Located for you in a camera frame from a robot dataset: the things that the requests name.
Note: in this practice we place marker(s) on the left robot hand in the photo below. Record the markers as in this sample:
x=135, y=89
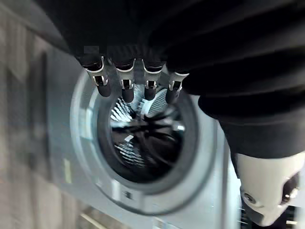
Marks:
x=214, y=59

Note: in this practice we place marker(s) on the grey front-load washing machine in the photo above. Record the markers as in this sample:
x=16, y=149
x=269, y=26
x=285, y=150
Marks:
x=147, y=148

